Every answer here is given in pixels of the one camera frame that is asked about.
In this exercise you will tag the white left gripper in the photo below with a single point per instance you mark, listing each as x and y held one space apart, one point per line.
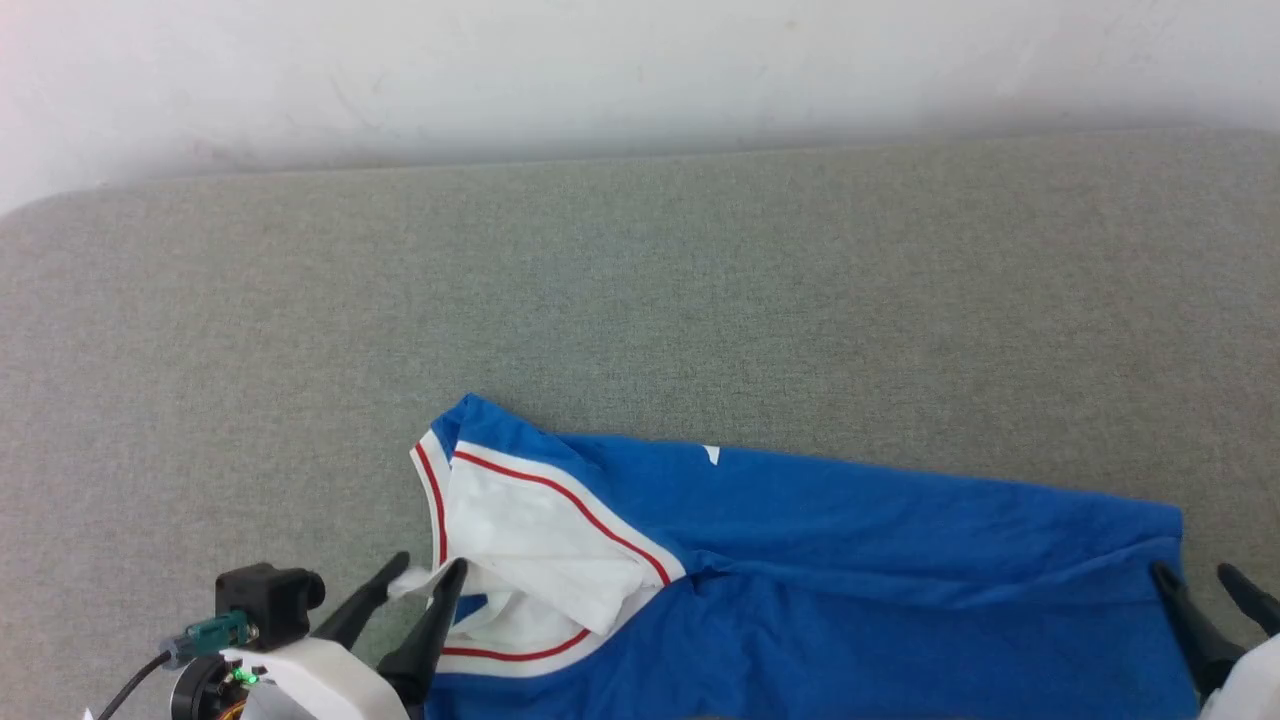
320 680

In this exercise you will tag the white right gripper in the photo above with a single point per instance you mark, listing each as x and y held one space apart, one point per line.
1255 690

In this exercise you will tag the blue white sports shirt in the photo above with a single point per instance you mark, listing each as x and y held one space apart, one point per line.
850 600

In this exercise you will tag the grey fabric sofa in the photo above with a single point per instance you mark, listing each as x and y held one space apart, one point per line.
640 300

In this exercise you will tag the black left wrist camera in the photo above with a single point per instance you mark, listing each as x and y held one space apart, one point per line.
265 600

